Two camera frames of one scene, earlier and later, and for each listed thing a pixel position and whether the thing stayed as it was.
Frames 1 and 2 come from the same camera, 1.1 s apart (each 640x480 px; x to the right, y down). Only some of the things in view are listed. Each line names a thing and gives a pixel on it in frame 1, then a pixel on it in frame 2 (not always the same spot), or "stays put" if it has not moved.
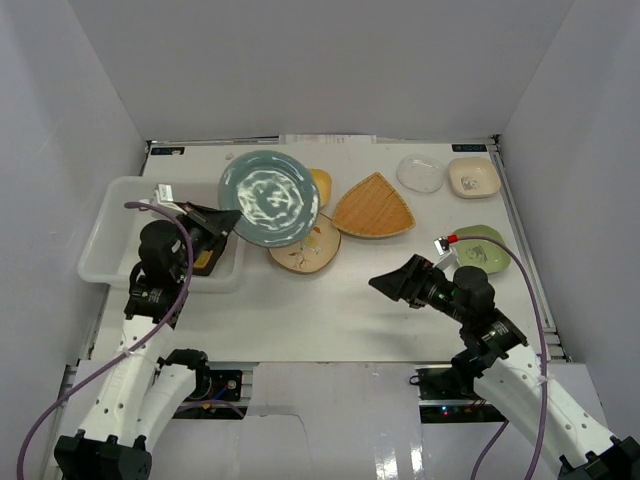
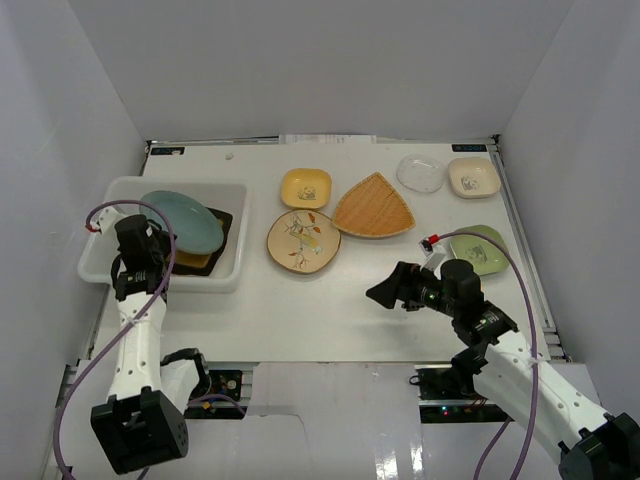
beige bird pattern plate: x=312 y=254 stays put
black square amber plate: x=206 y=251 stays put
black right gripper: x=408 y=281 stays put
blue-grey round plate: x=277 y=195 -> x=195 y=228
